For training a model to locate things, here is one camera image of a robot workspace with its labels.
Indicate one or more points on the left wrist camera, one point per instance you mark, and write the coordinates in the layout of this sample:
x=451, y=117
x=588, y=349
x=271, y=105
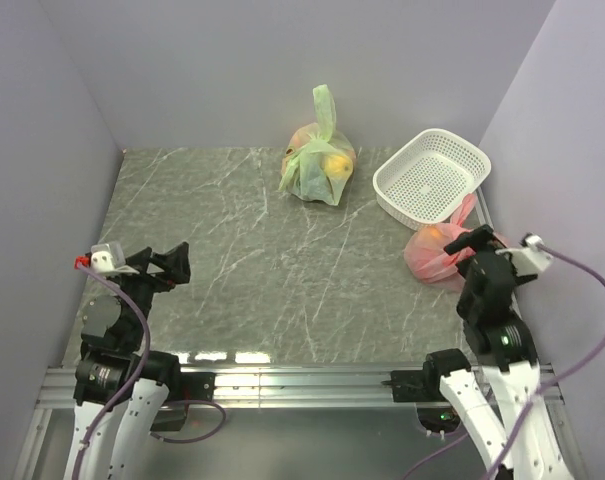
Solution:
x=106, y=259

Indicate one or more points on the yellow fruit in green bag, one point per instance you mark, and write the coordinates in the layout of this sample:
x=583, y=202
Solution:
x=338, y=167

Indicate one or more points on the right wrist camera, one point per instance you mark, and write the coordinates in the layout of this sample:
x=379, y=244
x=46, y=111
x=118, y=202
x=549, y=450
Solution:
x=528, y=258

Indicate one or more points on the fruit in pink bag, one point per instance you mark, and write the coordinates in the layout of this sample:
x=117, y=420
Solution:
x=431, y=237

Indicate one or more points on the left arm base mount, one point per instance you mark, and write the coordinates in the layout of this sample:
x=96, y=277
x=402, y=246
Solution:
x=192, y=386

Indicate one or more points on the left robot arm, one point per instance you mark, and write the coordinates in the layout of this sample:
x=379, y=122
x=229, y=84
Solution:
x=120, y=383

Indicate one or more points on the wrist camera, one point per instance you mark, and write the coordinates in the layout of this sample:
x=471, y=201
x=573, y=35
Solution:
x=528, y=258
x=106, y=259

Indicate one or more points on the green plastic bag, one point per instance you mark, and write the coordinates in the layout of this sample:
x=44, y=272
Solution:
x=302, y=174

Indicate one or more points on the aluminium front rail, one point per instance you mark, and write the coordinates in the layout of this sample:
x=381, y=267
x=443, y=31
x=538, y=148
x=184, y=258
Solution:
x=266, y=386

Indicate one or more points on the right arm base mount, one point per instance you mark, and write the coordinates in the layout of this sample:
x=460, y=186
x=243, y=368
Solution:
x=435, y=416

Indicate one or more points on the white perforated plastic basket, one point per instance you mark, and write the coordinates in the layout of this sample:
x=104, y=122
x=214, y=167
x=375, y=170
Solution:
x=427, y=179

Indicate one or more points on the pink plastic bag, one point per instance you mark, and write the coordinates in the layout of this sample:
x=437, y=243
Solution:
x=434, y=266

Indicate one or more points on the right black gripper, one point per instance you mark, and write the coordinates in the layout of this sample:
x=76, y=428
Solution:
x=483, y=235

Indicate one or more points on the orange fruit in green bag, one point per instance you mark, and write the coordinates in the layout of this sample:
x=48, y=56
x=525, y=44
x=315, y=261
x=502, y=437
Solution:
x=301, y=137

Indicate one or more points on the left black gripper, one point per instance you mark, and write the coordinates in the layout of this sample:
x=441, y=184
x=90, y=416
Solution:
x=174, y=264

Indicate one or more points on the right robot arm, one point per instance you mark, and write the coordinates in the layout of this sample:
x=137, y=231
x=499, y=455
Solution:
x=501, y=404

